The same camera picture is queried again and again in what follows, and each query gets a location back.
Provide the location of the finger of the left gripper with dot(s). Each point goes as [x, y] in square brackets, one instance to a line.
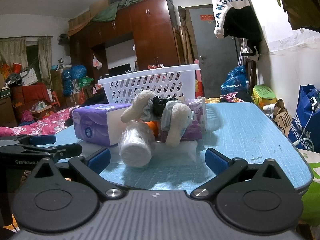
[54, 152]
[35, 139]

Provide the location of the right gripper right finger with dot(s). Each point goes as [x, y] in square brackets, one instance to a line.
[227, 171]

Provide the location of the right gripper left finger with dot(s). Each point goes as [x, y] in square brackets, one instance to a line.
[86, 170]

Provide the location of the purple tissue pack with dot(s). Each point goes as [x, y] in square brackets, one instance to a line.
[196, 123]
[100, 124]

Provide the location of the pink floral bedding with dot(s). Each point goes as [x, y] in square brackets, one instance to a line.
[53, 124]

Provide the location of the wrapped white roll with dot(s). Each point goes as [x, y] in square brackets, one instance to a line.
[137, 144]

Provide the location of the cream plush toy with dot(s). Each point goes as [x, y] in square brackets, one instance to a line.
[174, 116]

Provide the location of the orange object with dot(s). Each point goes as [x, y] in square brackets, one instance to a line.
[152, 127]

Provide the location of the brown paper bag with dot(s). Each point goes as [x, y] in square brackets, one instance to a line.
[281, 117]

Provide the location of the green lidded box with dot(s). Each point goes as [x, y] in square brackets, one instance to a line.
[263, 95]

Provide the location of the blue shopping bag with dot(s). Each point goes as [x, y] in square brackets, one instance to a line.
[304, 129]

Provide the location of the blue plastic bag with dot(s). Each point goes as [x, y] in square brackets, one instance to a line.
[236, 81]

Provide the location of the beige curtain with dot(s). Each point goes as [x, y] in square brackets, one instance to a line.
[45, 59]

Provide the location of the white plastic laundry basket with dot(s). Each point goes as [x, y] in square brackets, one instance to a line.
[168, 82]

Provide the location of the grey metal door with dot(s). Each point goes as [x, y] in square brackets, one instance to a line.
[217, 57]

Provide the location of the green cloth atop wardrobe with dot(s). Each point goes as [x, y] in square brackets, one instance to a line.
[109, 14]

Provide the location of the white black hanging jacket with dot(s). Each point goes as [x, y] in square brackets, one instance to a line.
[237, 18]

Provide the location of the dark red wooden wardrobe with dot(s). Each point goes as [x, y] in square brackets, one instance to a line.
[151, 24]

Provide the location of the brown hanging bags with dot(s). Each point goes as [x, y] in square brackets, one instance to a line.
[302, 13]

